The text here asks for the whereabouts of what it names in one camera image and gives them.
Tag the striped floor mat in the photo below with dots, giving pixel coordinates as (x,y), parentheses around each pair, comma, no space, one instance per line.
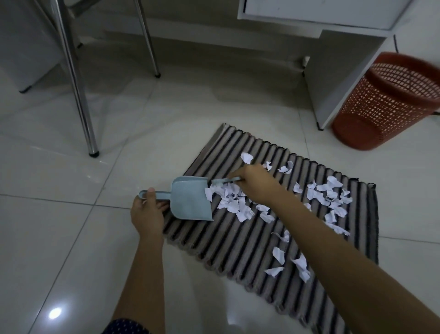
(240,247)

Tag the person's right fingers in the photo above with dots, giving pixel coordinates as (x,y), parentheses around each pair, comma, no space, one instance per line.
(240,175)

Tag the scattered white paper scraps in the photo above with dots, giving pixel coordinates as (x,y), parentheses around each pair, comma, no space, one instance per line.
(231,203)

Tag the orange plastic mesh basket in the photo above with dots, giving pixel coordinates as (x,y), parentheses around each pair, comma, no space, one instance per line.
(385,103)

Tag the person's right hand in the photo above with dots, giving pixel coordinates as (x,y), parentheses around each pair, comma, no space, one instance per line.
(258,183)

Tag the person's right forearm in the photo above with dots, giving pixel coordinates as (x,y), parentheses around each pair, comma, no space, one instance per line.
(343,261)

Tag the person's left hand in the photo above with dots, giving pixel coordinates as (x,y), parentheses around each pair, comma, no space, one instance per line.
(147,217)

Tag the grey cabinet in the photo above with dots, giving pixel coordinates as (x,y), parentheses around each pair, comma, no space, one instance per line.
(24,41)

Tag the dark dotted garment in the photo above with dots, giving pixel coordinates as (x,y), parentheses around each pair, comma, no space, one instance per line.
(127,327)

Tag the person's left thumb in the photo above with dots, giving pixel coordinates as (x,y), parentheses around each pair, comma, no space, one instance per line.
(151,194)

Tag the person's left forearm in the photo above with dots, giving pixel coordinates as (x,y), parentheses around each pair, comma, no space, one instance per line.
(142,275)

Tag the light blue small brush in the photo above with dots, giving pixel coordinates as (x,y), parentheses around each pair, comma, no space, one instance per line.
(223,180)

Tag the white desk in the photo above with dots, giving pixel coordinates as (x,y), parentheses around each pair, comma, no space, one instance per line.
(340,68)

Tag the light blue plastic dustpan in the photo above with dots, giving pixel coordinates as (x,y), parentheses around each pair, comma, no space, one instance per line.
(190,203)

